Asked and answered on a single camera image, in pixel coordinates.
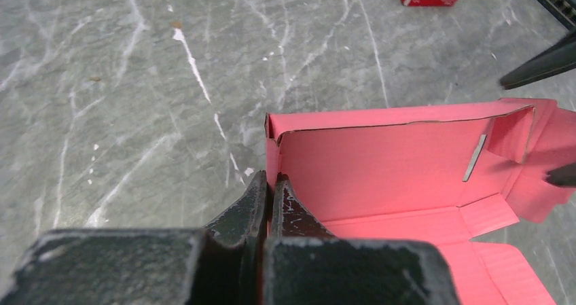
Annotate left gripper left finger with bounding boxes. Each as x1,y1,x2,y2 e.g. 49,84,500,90
1,171,267,304

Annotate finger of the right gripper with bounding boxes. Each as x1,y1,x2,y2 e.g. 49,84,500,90
545,162,576,188
499,29,575,90

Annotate red paper box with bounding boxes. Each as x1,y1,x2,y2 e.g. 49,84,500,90
266,98,575,304

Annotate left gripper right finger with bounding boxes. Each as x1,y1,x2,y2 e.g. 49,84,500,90
263,174,459,304

